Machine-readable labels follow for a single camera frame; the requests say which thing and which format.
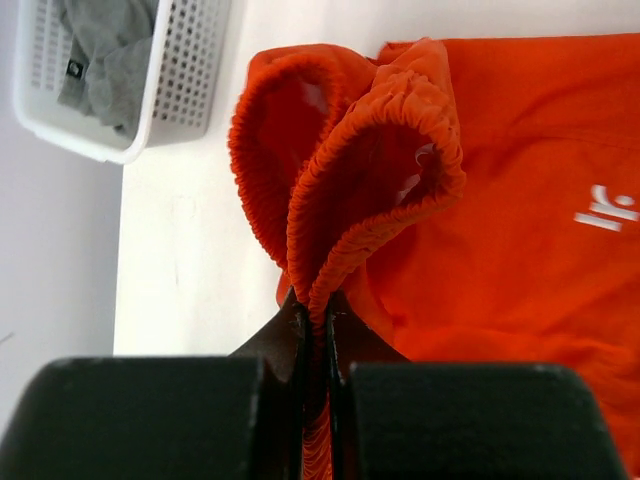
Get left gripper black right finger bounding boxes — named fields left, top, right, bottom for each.
left=326, top=293, right=627, bottom=479

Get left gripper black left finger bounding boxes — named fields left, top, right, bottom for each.
left=1, top=293, right=307, bottom=479

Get orange shorts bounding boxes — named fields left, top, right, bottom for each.
left=229, top=33, right=639, bottom=479

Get grey shorts in basket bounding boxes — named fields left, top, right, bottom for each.
left=56, top=0, right=158, bottom=140

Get white plastic basket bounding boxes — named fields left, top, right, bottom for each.
left=13, top=1, right=231, bottom=164

